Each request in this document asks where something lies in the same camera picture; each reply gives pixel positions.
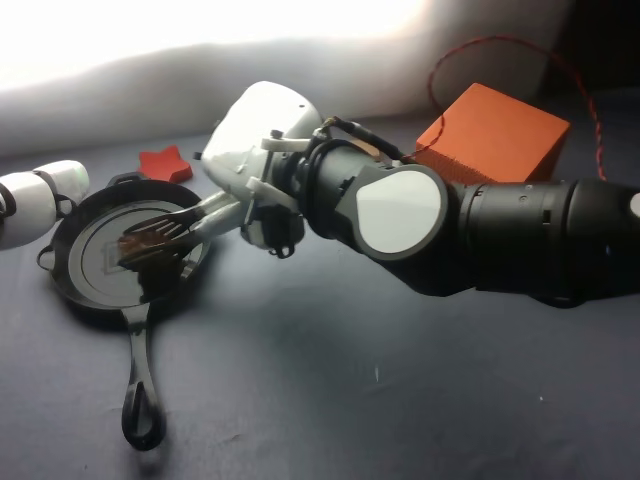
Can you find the grey table cloth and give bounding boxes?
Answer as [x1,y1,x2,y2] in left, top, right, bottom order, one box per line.
[0,89,640,480]

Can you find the white backdrop sheet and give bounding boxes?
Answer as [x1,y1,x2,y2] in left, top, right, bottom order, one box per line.
[0,0,566,161]

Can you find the red star block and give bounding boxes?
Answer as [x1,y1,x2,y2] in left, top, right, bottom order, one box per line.
[138,144,194,182]

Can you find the black cast iron skillet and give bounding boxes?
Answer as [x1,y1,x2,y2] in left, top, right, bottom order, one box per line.
[37,172,216,453]

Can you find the metal tongs with taped handles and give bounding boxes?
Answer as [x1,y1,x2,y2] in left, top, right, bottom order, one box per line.
[117,192,251,271]

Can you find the large orange cube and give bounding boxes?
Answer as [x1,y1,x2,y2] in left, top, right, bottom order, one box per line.
[414,82,572,184]

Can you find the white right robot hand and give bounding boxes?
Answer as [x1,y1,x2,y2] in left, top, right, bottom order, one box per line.
[199,81,324,259]

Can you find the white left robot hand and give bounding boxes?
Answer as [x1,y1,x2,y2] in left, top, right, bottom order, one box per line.
[0,159,90,250]

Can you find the brown meat chunk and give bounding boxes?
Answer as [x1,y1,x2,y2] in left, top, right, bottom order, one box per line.
[117,232,176,266]

